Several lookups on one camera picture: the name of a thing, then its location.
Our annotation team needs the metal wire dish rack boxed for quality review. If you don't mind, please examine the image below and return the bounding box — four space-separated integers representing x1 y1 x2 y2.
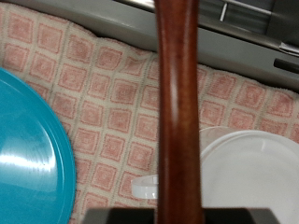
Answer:
113 0 299 57

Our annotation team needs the white plastic mug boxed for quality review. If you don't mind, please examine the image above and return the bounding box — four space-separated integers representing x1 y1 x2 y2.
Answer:
130 125 299 224

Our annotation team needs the brown wooden spoon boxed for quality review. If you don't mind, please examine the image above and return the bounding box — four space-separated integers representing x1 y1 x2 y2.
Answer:
153 0 206 224

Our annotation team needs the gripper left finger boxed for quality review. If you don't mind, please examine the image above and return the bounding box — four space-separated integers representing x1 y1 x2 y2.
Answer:
81 207 157 224

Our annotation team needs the blue plastic plate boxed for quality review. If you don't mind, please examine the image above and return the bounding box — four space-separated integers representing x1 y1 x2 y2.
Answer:
0 66 78 224

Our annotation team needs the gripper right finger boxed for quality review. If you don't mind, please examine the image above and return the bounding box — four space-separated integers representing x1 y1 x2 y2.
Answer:
199 207 282 224

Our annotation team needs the pink checkered towel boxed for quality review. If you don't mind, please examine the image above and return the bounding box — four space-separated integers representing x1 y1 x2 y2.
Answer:
0 3 299 224

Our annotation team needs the grey plastic crate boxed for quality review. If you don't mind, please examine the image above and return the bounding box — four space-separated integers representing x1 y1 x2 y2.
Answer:
0 0 299 93

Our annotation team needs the grey dish drying rack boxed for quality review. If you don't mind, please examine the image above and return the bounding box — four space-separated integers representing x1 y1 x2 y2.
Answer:
199 0 275 32

